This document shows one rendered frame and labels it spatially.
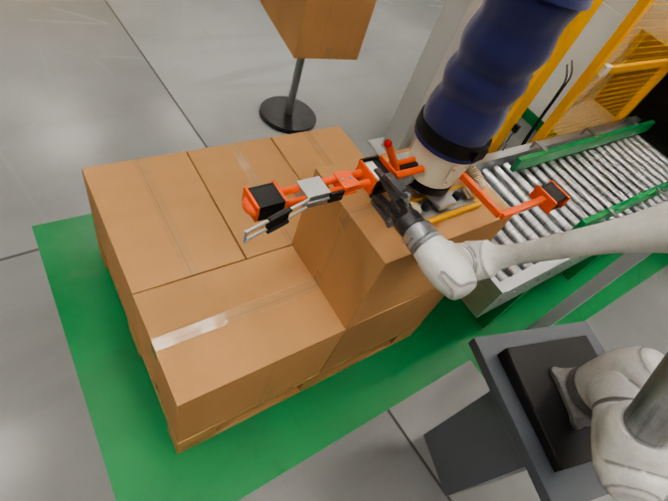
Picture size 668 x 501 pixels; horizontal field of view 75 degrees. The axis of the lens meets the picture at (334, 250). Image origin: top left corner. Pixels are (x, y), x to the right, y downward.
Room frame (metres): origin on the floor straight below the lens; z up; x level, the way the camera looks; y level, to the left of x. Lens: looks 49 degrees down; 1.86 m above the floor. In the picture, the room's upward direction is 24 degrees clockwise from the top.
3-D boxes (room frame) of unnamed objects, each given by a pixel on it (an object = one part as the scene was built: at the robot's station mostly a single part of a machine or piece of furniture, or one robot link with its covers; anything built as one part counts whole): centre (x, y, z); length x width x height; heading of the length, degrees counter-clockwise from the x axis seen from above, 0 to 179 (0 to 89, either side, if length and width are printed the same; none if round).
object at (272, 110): (2.56, 0.68, 0.31); 0.40 x 0.40 x 0.62
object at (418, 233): (0.84, -0.19, 1.08); 0.09 x 0.06 x 0.09; 142
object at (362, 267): (1.18, -0.18, 0.74); 0.60 x 0.40 x 0.40; 141
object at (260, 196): (0.73, 0.20, 1.08); 0.08 x 0.07 x 0.05; 141
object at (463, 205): (1.13, -0.25, 0.97); 0.34 x 0.10 x 0.05; 141
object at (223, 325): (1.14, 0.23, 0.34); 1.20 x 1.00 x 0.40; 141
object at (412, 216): (0.88, -0.13, 1.08); 0.09 x 0.07 x 0.08; 52
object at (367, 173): (1.00, -0.02, 1.08); 0.10 x 0.08 x 0.06; 51
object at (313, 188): (0.83, 0.11, 1.08); 0.07 x 0.07 x 0.04; 51
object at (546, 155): (2.82, -1.18, 0.60); 1.60 x 0.11 x 0.09; 141
